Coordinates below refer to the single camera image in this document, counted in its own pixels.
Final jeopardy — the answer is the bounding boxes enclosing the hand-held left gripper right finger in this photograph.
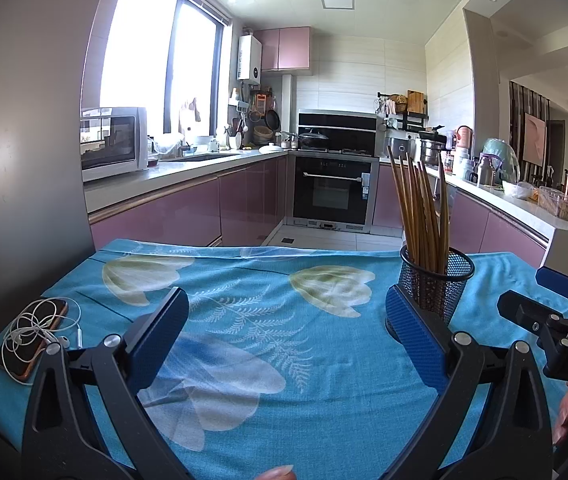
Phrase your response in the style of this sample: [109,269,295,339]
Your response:
[385,285,555,480]

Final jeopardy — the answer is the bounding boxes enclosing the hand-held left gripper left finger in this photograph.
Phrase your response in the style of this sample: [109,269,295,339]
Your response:
[21,286,190,480]

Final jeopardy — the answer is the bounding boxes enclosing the black mesh utensil holder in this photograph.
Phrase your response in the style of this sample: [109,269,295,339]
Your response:
[386,245,475,346]

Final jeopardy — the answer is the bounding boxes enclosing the bundle of wooden chopsticks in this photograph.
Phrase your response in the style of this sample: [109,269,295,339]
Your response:
[386,145,452,311]

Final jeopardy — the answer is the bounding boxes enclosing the person's left hand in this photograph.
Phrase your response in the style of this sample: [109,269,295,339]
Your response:
[256,465,299,480]

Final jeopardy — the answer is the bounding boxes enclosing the pink base cabinet run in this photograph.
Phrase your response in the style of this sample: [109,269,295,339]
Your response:
[371,160,550,268]
[89,155,295,251]

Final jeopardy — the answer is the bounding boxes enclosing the clear plastic container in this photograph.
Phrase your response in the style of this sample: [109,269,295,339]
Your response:
[536,186,568,221]

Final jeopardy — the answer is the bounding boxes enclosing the white earphones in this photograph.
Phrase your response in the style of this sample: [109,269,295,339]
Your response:
[3,297,85,386]

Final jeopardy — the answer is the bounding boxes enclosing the blue floral tablecloth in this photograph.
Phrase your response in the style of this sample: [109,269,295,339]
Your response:
[0,239,568,480]

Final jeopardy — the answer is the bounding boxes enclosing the purple lidded thermos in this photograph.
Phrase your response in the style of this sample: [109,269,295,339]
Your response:
[476,154,500,187]

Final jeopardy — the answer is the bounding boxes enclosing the orange case smartphone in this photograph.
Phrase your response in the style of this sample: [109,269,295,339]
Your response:
[0,299,69,380]

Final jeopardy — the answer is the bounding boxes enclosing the white canister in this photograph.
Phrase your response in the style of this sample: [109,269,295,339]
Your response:
[451,147,472,178]

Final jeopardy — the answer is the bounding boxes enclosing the pink kettle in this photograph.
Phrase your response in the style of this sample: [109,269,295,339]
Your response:
[453,125,475,150]

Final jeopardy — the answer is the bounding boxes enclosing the built-in black oven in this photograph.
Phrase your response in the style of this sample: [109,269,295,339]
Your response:
[291,155,380,228]

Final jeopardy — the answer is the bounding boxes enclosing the stainless steel pot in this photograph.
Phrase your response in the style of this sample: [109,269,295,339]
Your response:
[416,130,447,167]

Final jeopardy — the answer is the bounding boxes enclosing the white microwave oven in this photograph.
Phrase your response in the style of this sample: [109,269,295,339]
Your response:
[80,106,149,183]

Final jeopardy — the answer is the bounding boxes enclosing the wok with lid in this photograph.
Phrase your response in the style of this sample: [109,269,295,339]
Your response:
[281,129,332,151]

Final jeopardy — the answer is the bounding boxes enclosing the black range hood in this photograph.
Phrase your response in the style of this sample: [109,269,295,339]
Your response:
[298,110,379,153]

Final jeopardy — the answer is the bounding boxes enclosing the grey refrigerator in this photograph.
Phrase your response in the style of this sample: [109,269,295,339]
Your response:
[0,0,130,361]

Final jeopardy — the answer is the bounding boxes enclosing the kitchen window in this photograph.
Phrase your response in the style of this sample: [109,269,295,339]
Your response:
[100,0,232,136]

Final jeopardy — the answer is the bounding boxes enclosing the white water heater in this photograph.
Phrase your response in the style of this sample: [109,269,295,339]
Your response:
[236,36,263,83]

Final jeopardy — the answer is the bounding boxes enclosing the framed wall picture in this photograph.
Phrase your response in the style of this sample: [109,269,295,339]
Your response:
[523,112,547,167]

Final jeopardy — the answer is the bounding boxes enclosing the black wall rack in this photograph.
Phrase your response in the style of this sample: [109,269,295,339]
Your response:
[376,91,429,131]

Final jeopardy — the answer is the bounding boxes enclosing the pink wall cabinet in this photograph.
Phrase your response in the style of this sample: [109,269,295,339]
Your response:
[254,26,312,73]

